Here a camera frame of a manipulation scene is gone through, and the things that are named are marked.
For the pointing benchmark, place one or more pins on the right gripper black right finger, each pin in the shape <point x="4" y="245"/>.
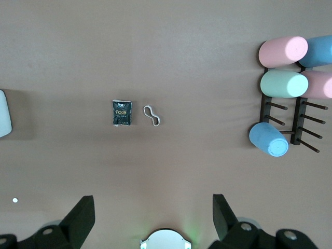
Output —
<point x="225" y="228"/>

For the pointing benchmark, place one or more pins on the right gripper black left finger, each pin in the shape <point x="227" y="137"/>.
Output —
<point x="75" y="223"/>

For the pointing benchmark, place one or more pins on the dark snack packet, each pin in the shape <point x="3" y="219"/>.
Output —
<point x="122" y="114"/>

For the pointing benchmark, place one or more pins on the small white lidded bin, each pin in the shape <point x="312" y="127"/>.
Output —
<point x="3" y="114"/>

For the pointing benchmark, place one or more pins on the white rubber band loop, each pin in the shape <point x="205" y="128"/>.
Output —
<point x="144" y="109"/>

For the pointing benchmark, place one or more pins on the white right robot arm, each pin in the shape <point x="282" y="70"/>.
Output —
<point x="166" y="240"/>

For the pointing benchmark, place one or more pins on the blue cup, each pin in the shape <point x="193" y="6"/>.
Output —
<point x="317" y="52"/>
<point x="264" y="138"/>

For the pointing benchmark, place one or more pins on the dark wooden peg rack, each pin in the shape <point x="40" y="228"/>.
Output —
<point x="295" y="124"/>

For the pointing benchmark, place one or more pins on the mint green cup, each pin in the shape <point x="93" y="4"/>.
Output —
<point x="280" y="83"/>

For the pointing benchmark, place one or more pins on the pink cup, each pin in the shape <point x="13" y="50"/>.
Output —
<point x="280" y="53"/>
<point x="320" y="84"/>

